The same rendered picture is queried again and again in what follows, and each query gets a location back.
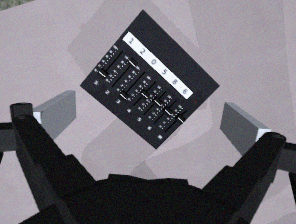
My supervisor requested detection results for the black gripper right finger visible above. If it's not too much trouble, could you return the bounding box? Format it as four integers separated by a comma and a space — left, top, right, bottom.
174, 102, 296, 224

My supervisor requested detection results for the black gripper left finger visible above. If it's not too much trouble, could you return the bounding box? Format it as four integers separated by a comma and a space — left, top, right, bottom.
0, 90, 123, 224

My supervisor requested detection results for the black lighting desk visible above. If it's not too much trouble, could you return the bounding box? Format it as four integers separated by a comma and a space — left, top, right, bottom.
80, 10, 220, 149

